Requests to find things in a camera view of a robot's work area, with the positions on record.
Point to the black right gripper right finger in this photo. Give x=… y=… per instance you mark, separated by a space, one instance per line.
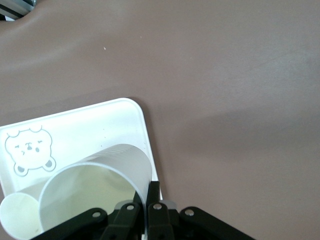
x=156 y=217

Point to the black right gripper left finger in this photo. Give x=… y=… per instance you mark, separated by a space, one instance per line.
x=127 y=217

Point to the white plastic cup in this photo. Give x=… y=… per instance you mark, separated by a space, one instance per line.
x=17 y=215
x=75 y=190

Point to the cream tray with bear print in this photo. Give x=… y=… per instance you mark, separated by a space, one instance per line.
x=75 y=130

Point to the brown table cover mat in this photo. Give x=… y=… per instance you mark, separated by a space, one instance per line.
x=225 y=75

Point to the aluminium profile post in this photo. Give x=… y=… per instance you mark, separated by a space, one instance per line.
x=17 y=6

